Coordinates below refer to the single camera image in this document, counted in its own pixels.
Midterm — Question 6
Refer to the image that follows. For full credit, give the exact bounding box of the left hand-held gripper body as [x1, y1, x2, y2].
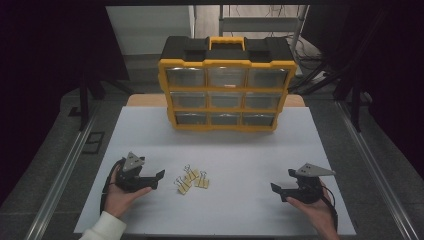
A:
[114, 151, 148, 194]

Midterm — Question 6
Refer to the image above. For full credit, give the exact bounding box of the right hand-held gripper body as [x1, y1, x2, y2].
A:
[294, 162, 336, 205]

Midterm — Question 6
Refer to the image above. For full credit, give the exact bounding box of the clear plastic drawer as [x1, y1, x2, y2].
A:
[175, 111, 208, 127]

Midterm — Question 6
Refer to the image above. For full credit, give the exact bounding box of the yellow black storage organizer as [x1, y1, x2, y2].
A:
[157, 35, 298, 133]

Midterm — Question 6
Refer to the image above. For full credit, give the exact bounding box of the person's right hand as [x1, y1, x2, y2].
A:
[285, 178, 335, 232]

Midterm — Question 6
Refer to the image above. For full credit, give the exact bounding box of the person's left hand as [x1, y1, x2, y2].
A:
[103, 163, 153, 220]

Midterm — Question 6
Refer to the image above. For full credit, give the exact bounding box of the white table mat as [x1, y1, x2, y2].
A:
[73, 105, 357, 236]

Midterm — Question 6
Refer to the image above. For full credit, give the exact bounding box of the wooden table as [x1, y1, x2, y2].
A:
[126, 93, 306, 108]

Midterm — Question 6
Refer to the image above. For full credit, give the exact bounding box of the black stand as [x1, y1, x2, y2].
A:
[78, 66, 134, 132]
[288, 59, 368, 133]

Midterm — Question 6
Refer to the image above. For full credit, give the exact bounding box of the set of clear drawers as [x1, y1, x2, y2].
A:
[165, 67, 290, 127]

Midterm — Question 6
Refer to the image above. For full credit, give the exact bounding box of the white panel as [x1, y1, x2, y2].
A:
[105, 4, 196, 56]

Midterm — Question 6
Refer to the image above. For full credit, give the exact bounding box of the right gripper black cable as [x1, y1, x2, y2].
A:
[318, 184, 340, 233]

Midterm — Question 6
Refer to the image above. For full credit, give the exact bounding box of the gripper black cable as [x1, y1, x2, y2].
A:
[318, 184, 340, 233]
[99, 159, 126, 215]

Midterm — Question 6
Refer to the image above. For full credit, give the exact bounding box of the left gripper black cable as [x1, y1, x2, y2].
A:
[99, 159, 126, 215]

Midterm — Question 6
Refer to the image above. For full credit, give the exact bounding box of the aluminium frame rail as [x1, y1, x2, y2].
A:
[24, 106, 101, 240]
[334, 101, 420, 240]

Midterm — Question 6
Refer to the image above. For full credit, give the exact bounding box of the bundle of floor cables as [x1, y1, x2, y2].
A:
[293, 33, 324, 66]

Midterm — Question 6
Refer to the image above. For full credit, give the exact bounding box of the grey metal shelf frame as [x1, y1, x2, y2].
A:
[218, 4, 310, 51]

